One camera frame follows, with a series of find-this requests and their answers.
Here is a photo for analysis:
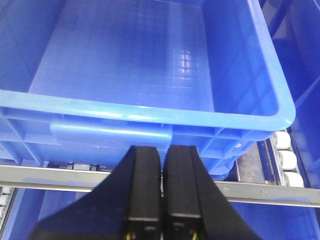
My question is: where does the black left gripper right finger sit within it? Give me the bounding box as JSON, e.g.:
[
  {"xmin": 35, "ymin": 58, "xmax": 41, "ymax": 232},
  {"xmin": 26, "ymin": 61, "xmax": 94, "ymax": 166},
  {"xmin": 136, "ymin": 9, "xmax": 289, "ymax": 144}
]
[{"xmin": 163, "ymin": 145, "xmax": 261, "ymax": 240}]

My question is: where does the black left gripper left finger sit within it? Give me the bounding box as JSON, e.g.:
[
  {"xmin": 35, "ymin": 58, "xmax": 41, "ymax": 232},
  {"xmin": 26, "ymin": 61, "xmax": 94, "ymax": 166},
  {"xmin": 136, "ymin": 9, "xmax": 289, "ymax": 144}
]
[{"xmin": 28, "ymin": 145, "xmax": 161, "ymax": 240}]

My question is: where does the blue plastic crate, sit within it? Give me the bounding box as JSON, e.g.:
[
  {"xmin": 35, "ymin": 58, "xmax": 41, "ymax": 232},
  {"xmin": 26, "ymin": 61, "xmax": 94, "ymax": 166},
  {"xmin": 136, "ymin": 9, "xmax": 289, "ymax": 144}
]
[
  {"xmin": 0, "ymin": 0, "xmax": 296, "ymax": 179},
  {"xmin": 259, "ymin": 0, "xmax": 320, "ymax": 189}
]

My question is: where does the blue crate on lower shelf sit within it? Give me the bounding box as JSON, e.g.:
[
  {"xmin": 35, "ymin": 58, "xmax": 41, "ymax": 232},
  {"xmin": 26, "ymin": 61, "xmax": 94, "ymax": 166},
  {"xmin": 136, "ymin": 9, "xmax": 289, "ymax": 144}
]
[{"xmin": 1, "ymin": 188, "xmax": 320, "ymax": 240}]

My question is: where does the stainless steel shelf rail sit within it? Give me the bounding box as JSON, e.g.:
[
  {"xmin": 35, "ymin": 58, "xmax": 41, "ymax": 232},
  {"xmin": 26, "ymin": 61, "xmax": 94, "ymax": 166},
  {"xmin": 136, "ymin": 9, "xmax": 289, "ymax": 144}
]
[{"xmin": 0, "ymin": 164, "xmax": 320, "ymax": 208}]

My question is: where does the blue plastic crate, right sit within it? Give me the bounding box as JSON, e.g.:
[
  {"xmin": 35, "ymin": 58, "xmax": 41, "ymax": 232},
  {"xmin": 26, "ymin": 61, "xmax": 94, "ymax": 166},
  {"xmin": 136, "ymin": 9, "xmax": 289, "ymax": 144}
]
[{"xmin": 259, "ymin": 0, "xmax": 320, "ymax": 189}]

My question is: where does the white roller track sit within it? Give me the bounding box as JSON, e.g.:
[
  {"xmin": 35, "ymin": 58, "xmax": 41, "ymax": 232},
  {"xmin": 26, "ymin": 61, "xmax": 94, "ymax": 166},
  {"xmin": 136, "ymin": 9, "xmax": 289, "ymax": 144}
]
[{"xmin": 271, "ymin": 131, "xmax": 305, "ymax": 188}]

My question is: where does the blue plastic crate, middle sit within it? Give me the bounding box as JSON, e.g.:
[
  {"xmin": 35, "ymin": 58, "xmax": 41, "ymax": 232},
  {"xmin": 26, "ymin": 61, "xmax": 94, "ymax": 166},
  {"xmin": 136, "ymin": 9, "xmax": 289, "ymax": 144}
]
[{"xmin": 0, "ymin": 0, "xmax": 296, "ymax": 179}]

